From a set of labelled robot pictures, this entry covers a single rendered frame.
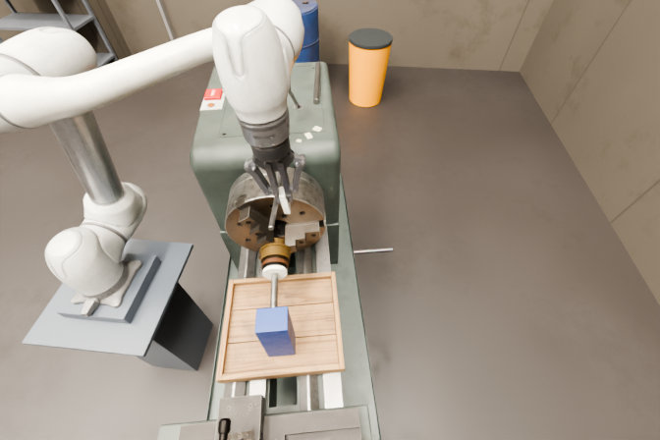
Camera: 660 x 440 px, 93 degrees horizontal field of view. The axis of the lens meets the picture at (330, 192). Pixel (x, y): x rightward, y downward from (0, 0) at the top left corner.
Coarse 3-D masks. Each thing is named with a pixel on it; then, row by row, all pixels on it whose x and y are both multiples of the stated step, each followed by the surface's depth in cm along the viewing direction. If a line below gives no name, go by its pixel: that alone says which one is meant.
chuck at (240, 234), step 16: (288, 176) 94; (240, 192) 92; (256, 192) 89; (304, 192) 93; (320, 192) 101; (256, 208) 91; (304, 208) 93; (320, 208) 96; (240, 224) 96; (240, 240) 102; (256, 240) 103
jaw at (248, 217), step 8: (240, 200) 91; (240, 208) 90; (248, 208) 89; (240, 216) 89; (248, 216) 87; (256, 216) 90; (264, 216) 93; (248, 224) 90; (256, 224) 90; (264, 224) 92; (256, 232) 89; (264, 232) 90; (272, 232) 93; (264, 240) 89; (272, 240) 92
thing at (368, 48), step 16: (352, 32) 297; (368, 32) 297; (384, 32) 297; (352, 48) 290; (368, 48) 280; (384, 48) 284; (352, 64) 302; (368, 64) 292; (384, 64) 298; (352, 80) 314; (368, 80) 304; (384, 80) 319; (352, 96) 329; (368, 96) 319
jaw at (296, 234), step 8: (288, 224) 97; (296, 224) 97; (304, 224) 97; (312, 224) 97; (320, 224) 100; (288, 232) 96; (296, 232) 95; (304, 232) 95; (312, 232) 95; (288, 240) 94; (296, 240) 94; (304, 240) 94; (296, 248) 94
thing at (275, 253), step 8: (280, 240) 93; (264, 248) 91; (272, 248) 89; (280, 248) 90; (288, 248) 92; (264, 256) 89; (272, 256) 89; (280, 256) 89; (288, 256) 91; (264, 264) 88; (272, 264) 87; (280, 264) 87; (288, 264) 90
